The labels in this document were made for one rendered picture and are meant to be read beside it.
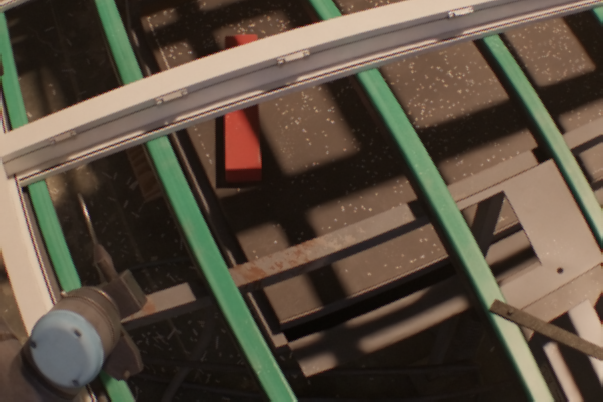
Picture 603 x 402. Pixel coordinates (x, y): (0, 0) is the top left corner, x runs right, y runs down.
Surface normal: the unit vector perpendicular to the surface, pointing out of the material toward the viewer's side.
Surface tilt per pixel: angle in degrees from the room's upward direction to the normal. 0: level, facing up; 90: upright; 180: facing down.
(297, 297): 0
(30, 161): 90
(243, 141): 0
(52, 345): 38
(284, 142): 0
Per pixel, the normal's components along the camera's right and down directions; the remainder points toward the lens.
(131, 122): 0.38, 0.76
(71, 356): 0.01, 0.05
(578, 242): 0.00, -0.58
